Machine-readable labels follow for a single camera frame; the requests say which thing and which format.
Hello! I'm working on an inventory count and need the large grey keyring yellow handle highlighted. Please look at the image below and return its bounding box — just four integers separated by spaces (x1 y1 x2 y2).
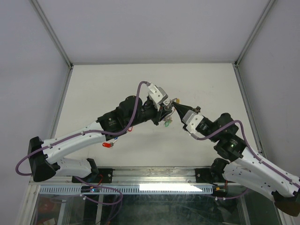
163 97 181 128

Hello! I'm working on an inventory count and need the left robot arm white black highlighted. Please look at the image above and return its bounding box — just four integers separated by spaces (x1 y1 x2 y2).
28 96 172 182

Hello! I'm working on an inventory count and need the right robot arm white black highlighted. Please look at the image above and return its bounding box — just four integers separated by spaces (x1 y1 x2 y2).
173 102 300 217

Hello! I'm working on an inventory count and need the green key tag right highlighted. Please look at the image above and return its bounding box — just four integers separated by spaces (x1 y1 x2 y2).
164 121 172 127

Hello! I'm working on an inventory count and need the red key tag with key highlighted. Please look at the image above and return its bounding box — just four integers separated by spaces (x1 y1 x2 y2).
102 142 114 148

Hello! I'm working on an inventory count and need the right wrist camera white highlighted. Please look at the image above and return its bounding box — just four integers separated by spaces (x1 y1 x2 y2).
182 110 204 135

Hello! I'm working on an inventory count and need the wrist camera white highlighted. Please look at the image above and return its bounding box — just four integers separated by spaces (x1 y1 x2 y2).
182 110 204 135
148 83 168 111

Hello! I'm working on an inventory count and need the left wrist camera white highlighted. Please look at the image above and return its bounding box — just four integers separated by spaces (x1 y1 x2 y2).
148 83 168 111

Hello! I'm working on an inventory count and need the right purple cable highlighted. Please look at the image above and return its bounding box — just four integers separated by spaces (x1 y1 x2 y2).
191 120 300 202

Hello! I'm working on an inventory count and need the purple cable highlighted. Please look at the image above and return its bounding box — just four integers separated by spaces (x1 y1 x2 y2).
191 120 300 202
15 81 152 207

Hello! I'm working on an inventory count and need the grey slotted cable duct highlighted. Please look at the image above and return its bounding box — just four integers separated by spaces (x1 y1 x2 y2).
39 184 213 195

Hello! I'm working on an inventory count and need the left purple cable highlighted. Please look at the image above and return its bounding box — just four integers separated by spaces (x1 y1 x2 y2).
15 81 152 207

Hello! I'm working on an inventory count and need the aluminium mounting rail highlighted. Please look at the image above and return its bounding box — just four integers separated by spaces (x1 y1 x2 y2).
30 165 237 184

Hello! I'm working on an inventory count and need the right aluminium frame post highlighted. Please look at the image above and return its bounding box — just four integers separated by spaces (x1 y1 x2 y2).
234 0 277 67

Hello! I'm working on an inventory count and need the aluminium frame post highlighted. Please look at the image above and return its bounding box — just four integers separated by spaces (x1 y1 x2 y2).
234 0 277 67
29 0 73 68

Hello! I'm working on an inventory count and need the left aluminium frame post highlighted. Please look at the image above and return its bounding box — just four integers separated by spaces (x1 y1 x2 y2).
29 0 73 68

